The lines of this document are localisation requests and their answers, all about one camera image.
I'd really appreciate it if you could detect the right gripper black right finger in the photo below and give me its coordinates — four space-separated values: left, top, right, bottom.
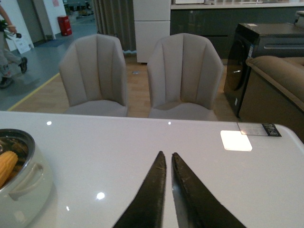
171 153 245 228

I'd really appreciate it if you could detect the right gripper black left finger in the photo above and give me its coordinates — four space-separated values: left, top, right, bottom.
114 151 167 228

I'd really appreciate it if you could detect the yellow corn cob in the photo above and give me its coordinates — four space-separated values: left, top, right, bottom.
0 151 18 188

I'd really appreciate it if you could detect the cream pot with steel rim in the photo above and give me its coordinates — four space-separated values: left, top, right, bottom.
0 129 53 228

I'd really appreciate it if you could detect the label sticker on table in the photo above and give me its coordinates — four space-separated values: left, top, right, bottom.
237 123 281 137

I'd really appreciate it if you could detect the right beige upholstered chair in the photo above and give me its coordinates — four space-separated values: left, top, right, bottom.
147 33 224 121

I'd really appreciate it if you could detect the beige upholstered chair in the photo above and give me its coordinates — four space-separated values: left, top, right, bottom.
147 33 224 121
59 34 128 117

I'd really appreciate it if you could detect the tan sofa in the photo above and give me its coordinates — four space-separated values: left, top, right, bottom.
239 56 304 140

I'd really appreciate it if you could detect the left beige upholstered chair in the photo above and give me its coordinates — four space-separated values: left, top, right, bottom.
59 34 128 117

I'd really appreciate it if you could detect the black washing machine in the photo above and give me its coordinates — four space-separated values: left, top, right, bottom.
223 22 304 119

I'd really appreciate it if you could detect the dark grey kitchen counter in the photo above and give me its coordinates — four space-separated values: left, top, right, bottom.
170 0 304 59

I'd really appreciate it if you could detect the white refrigerator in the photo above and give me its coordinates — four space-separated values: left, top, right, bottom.
133 0 171 63

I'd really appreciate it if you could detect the grey curtain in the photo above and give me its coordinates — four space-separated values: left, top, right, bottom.
92 0 136 51

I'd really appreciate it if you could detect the red cabinet box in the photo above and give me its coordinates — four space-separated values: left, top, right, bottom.
57 16 72 36

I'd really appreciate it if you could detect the white sign board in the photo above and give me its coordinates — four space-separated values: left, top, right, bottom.
14 37 33 54

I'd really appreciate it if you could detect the walking person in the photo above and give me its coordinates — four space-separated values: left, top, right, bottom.
0 6 28 89

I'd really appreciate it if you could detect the green potted plant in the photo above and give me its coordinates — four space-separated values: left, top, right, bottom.
0 19 12 39

